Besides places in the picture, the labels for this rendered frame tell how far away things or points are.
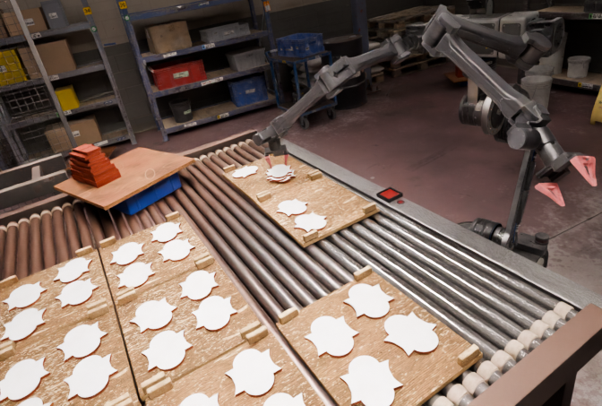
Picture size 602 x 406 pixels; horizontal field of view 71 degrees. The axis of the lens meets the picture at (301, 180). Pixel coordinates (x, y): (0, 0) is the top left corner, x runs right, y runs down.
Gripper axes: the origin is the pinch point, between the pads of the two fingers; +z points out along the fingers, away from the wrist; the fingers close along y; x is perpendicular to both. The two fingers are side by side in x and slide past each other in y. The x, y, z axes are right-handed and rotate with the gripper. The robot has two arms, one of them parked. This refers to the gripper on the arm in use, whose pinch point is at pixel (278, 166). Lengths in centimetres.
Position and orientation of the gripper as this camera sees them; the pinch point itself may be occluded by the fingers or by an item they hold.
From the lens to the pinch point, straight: 204.2
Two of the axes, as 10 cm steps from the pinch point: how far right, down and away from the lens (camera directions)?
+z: 1.4, 8.8, 4.5
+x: -1.2, -4.4, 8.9
